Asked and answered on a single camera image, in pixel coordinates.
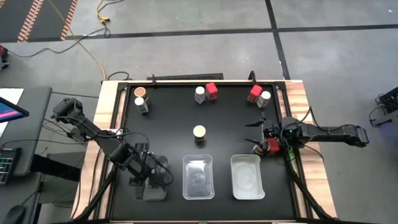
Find white plastic bin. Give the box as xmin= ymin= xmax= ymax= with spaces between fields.
xmin=230 ymin=154 xmax=266 ymax=200

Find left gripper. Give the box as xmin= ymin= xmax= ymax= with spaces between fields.
xmin=129 ymin=142 xmax=174 ymax=188

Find black flat beam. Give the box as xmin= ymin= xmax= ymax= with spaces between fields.
xmin=29 ymin=154 xmax=82 ymax=183

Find white cap spice jar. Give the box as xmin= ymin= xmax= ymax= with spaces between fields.
xmin=134 ymin=96 xmax=149 ymax=114
xmin=194 ymin=86 xmax=206 ymax=105
xmin=256 ymin=90 xmax=272 ymax=109

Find yellow extension cord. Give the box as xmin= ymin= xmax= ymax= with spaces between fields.
xmin=95 ymin=0 xmax=126 ymax=24

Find black looped cable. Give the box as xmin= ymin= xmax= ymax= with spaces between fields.
xmin=107 ymin=71 xmax=131 ymax=82

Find monitor with pink screen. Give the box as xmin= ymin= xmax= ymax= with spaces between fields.
xmin=0 ymin=96 xmax=30 ymax=124

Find grey desk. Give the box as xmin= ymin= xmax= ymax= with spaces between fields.
xmin=0 ymin=86 xmax=53 ymax=224

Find black mat orange stripes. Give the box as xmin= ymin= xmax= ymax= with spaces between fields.
xmin=0 ymin=0 xmax=79 ymax=43

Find black equipment with cables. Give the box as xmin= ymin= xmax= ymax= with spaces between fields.
xmin=369 ymin=86 xmax=398 ymax=128

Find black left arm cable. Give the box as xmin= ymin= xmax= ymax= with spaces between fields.
xmin=101 ymin=126 xmax=175 ymax=187

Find thin yellow cable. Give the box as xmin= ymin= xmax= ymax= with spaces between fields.
xmin=46 ymin=0 xmax=108 ymax=81

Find gold lid nori jar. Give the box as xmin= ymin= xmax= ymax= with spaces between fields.
xmin=193 ymin=124 xmax=207 ymax=143

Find black floor cable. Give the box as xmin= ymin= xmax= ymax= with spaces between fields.
xmin=6 ymin=26 xmax=112 ymax=59

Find black table mat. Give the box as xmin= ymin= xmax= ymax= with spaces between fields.
xmin=110 ymin=83 xmax=298 ymax=221

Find red black device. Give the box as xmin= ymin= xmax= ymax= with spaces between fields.
xmin=0 ymin=44 xmax=9 ymax=70

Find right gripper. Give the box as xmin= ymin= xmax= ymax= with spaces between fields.
xmin=244 ymin=111 xmax=284 ymax=147

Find backlit keyboard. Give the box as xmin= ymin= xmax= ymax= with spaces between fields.
xmin=0 ymin=147 xmax=22 ymax=187

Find white paper sheet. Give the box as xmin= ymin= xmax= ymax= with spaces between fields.
xmin=0 ymin=88 xmax=25 ymax=139

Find smoky clear plastic bin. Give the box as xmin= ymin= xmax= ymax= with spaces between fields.
xmin=134 ymin=154 xmax=170 ymax=201

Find black computer mouse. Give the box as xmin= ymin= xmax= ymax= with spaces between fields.
xmin=2 ymin=204 xmax=27 ymax=224

